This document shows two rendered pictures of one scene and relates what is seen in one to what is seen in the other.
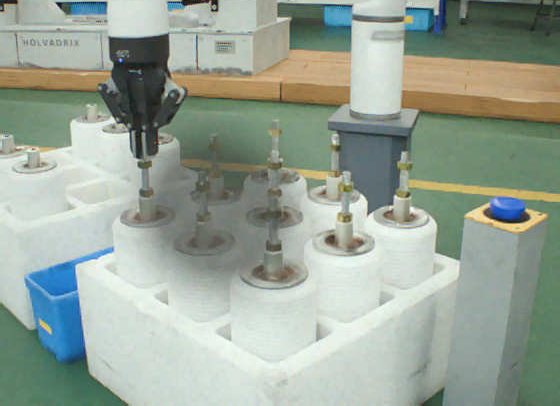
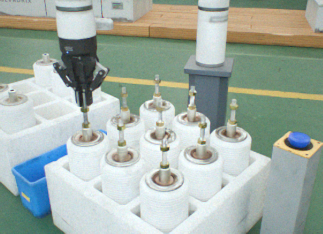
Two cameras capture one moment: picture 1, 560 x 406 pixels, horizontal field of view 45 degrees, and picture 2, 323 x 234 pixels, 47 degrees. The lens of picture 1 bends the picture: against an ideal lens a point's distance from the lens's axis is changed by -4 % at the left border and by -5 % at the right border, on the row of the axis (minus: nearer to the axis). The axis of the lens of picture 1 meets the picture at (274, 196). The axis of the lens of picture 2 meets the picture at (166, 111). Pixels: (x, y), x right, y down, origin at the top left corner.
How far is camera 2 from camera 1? 16 cm
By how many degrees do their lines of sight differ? 7
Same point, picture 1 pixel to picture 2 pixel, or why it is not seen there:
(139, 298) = (85, 188)
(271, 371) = not seen: outside the picture
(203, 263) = (123, 172)
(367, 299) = (215, 187)
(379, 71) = (213, 40)
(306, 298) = (184, 195)
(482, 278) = (284, 179)
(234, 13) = not seen: outside the picture
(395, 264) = (228, 162)
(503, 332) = (296, 210)
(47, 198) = (23, 119)
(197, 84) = not seen: hidden behind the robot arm
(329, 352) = (197, 224)
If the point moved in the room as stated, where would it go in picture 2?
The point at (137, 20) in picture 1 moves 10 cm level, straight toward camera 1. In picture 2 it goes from (77, 28) to (79, 42)
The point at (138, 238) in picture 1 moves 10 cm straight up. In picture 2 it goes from (83, 153) to (78, 112)
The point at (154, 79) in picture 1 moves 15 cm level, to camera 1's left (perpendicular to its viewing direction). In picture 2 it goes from (89, 63) to (12, 64)
